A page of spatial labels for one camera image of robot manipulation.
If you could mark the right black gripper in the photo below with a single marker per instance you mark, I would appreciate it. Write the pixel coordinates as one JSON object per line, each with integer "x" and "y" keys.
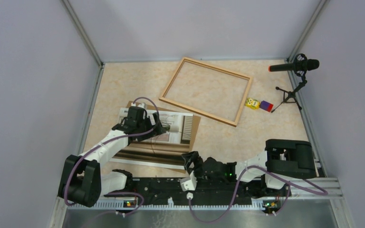
{"x": 193, "y": 156}

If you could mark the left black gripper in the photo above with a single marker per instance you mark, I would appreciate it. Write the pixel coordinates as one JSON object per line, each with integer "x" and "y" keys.
{"x": 159, "y": 129}

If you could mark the plant photo print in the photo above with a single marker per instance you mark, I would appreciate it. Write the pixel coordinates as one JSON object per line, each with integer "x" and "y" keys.
{"x": 170, "y": 148}

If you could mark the wooden picture frame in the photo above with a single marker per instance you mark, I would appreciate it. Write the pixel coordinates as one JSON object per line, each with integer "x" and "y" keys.
{"x": 208, "y": 90}

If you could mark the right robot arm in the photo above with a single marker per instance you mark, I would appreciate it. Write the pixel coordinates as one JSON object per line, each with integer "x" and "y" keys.
{"x": 281, "y": 161}

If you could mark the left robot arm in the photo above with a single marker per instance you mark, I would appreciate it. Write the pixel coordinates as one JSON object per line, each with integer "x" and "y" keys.
{"x": 81, "y": 180}

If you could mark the brown backing board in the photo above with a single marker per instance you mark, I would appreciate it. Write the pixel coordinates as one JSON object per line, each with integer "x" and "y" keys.
{"x": 195, "y": 129}

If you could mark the yellow owl toy block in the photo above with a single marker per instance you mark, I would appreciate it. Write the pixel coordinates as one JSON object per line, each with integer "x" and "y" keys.
{"x": 252, "y": 103}

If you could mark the purple red toy block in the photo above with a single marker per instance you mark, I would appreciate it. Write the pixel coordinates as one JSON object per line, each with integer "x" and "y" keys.
{"x": 266, "y": 106}

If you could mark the microphone tripod stand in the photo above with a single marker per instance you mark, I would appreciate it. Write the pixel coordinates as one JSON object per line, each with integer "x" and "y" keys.
{"x": 289, "y": 97}

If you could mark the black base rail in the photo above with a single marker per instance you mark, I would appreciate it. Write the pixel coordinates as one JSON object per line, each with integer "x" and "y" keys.
{"x": 157, "y": 191}

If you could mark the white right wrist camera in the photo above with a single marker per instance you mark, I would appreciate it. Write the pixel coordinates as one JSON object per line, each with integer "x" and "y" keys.
{"x": 189, "y": 183}

